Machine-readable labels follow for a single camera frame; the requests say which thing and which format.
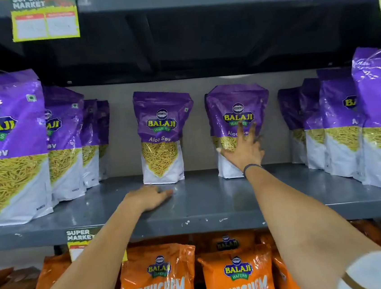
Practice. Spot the purple snack packet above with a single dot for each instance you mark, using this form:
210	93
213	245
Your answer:
236	100

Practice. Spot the person's right forearm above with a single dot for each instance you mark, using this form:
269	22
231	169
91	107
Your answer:
297	226

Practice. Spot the row of orange snack pouches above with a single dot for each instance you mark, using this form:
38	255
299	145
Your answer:
157	282

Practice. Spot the person's right thumb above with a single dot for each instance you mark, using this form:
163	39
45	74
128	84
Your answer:
224	151

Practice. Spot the dark grey metal shelf board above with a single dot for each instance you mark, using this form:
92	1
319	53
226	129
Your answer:
196	2

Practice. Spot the shelf rows of purple pouches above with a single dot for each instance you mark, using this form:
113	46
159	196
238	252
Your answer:
6	135

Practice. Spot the beige shelf back panel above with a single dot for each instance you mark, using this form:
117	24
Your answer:
195	121

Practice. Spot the large yellow-edged price label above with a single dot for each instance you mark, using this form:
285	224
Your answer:
45	25

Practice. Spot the person's right middle finger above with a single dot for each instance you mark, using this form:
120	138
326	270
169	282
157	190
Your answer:
251	136

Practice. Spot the person's right hand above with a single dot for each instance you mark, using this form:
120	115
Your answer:
245	153

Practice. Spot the person's left hand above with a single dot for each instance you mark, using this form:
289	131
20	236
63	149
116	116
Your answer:
145	198

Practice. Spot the dark wristband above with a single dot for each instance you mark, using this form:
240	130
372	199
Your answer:
251	167

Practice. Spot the person's left fingers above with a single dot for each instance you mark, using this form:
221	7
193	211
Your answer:
161	194

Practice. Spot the person's left forearm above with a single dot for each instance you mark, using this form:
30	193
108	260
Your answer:
87	265

